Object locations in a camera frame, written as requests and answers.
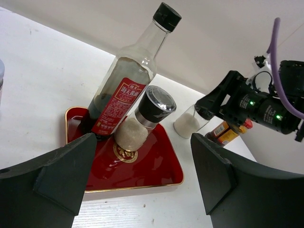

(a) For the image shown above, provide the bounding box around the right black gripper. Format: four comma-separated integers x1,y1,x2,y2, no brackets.
194,67,304,142

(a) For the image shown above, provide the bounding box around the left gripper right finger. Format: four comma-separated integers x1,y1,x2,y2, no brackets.
190,133,304,228

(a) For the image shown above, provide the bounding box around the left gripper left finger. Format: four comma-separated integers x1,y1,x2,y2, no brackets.
0,133,97,228

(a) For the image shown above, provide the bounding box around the salt jar black knob lid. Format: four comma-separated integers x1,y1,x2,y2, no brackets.
173,104,214,139

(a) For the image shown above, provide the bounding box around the sauce bottle red cap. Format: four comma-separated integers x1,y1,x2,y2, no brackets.
205,119,253,147

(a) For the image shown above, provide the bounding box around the salt grinder jar grey lid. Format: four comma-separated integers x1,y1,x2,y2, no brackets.
114,85,177,152

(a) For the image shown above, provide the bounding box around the soy sauce bottle black cap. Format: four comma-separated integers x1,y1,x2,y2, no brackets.
79,2,182,140

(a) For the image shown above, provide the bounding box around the small jar white lid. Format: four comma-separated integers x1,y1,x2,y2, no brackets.
0,60,5,101

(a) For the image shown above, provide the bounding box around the red tray gold emblem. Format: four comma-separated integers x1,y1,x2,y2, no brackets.
64,106,185,193

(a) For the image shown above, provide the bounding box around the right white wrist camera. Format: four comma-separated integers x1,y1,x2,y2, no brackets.
252,53,272,77

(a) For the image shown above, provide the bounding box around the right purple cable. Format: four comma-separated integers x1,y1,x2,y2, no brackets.
266,18,304,119

